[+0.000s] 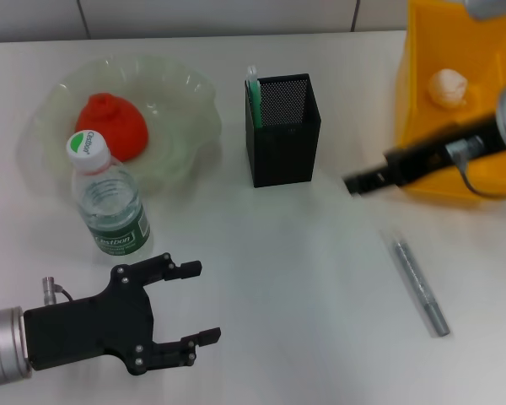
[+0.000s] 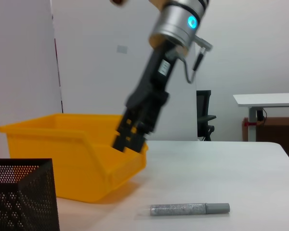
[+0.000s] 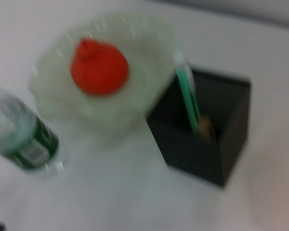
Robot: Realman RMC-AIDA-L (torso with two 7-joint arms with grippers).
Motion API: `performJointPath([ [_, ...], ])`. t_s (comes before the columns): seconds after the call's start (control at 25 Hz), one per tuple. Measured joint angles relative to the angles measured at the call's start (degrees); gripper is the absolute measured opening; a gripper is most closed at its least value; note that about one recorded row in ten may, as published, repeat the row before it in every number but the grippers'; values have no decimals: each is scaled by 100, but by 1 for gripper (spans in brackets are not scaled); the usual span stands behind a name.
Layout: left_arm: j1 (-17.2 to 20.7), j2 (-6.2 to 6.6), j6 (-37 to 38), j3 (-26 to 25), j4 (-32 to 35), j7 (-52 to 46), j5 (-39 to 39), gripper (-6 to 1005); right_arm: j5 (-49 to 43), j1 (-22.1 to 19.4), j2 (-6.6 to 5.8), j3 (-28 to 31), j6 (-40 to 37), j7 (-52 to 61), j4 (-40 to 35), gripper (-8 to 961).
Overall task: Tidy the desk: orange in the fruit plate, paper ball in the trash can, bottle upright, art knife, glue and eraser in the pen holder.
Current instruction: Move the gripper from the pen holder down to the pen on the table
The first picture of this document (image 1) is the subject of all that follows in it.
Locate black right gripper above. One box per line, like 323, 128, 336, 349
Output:
342, 112, 506, 196

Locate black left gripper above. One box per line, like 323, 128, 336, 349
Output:
23, 251, 223, 376

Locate white paper ball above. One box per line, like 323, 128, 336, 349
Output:
427, 69, 469, 110

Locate gray marker pen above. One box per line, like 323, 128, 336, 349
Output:
391, 239, 451, 338

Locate clear green-label water bottle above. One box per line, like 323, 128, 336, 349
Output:
66, 130, 152, 257

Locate green pen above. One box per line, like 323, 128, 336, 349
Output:
245, 65, 264, 129

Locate red object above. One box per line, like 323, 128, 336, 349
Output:
74, 93, 150, 164

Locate black mesh pen holder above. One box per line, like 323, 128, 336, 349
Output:
244, 73, 323, 189

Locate translucent green fruit plate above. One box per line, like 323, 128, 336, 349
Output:
16, 54, 223, 199

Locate yellow plastic bin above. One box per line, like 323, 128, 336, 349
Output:
394, 0, 506, 200

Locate left gripper cable connector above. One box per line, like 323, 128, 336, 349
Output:
40, 276, 76, 305

